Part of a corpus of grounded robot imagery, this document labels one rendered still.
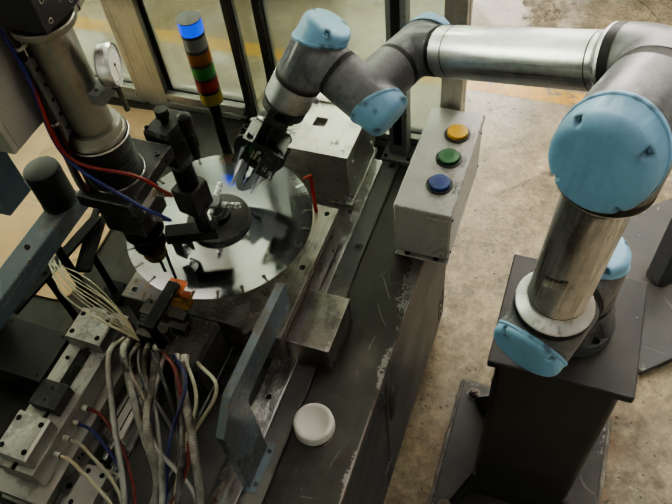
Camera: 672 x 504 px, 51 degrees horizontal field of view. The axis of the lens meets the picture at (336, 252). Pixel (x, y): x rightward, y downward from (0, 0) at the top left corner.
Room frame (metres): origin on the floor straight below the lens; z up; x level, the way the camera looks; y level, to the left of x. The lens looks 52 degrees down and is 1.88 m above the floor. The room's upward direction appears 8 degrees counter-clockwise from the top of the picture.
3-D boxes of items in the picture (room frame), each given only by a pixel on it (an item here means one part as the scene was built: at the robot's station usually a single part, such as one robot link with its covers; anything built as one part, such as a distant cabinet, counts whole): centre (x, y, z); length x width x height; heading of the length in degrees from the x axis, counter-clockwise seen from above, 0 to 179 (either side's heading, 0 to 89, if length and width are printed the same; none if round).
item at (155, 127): (0.74, 0.20, 1.17); 0.06 x 0.05 x 0.20; 145
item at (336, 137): (1.09, -0.01, 0.82); 0.18 x 0.18 x 0.15; 64
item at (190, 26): (1.12, 0.20, 1.14); 0.05 x 0.04 x 0.03; 64
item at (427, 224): (0.94, -0.23, 0.82); 0.28 x 0.11 x 0.15; 154
